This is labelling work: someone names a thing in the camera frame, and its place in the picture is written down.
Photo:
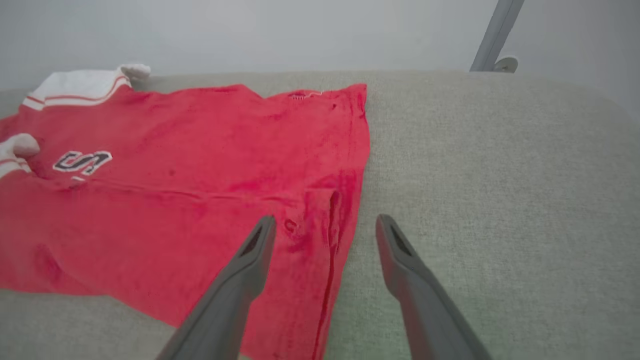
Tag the grey metal pole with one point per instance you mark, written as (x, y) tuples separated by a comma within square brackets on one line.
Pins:
[(495, 35)]

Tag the grey-beige fabric sofa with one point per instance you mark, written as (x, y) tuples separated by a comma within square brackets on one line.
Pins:
[(500, 200)]

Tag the grey round pole foot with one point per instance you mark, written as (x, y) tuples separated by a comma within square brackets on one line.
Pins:
[(507, 65)]

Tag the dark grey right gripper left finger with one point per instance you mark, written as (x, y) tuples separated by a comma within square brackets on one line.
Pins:
[(225, 310)]

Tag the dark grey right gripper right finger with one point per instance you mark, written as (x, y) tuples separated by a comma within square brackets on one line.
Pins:
[(425, 310)]

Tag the red and white garment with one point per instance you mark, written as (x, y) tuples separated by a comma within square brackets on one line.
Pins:
[(175, 200)]

